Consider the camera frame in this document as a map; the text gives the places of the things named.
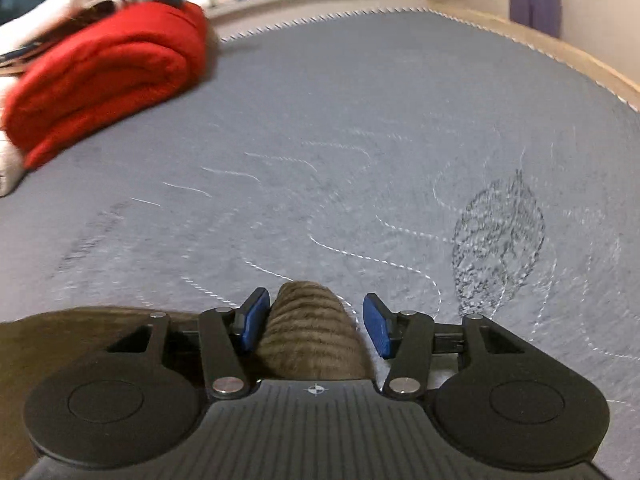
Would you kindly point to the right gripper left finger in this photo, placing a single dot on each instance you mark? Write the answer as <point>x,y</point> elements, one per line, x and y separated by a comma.
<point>228,340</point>

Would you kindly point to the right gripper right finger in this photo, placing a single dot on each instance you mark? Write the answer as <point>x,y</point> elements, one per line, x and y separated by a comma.
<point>405,338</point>

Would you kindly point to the dark olive brown pants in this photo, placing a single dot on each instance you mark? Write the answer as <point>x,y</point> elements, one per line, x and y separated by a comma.
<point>103,387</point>

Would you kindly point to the red folded blanket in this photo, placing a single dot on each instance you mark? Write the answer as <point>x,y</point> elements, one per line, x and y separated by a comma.
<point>135,59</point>

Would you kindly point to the wooden bed frame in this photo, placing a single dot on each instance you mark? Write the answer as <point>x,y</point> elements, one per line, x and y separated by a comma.
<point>246,18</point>

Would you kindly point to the purple wall patch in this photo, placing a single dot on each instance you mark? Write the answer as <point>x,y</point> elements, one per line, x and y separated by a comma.
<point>542,15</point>

